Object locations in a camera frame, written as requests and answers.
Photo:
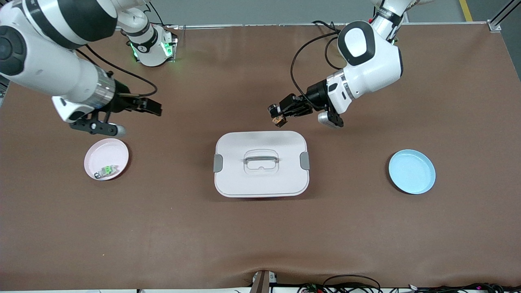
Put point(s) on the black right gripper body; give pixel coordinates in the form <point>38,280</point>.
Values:
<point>123,101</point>

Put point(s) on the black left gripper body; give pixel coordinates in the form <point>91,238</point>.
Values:
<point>315,97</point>

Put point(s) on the black and orange switch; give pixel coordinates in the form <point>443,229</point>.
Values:
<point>279,120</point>

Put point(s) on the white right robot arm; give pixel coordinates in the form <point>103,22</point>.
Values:
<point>53,69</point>

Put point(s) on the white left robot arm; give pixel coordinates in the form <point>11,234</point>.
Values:
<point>374,69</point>

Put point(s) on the white lidded storage box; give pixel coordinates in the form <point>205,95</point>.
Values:
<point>260,179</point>

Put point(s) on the pink round plate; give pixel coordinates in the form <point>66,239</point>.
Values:
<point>108,156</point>

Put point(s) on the clear table edge strip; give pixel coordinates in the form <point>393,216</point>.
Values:
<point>264,25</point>

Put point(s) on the light blue round plate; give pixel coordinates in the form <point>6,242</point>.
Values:
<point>411,171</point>

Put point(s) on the clear and green switch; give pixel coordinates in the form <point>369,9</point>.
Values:
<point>106,171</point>

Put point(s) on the brown bracket with white block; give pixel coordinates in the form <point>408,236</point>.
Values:
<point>262,283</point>

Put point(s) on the aluminium frame post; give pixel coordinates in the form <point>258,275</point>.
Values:
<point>493,26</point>

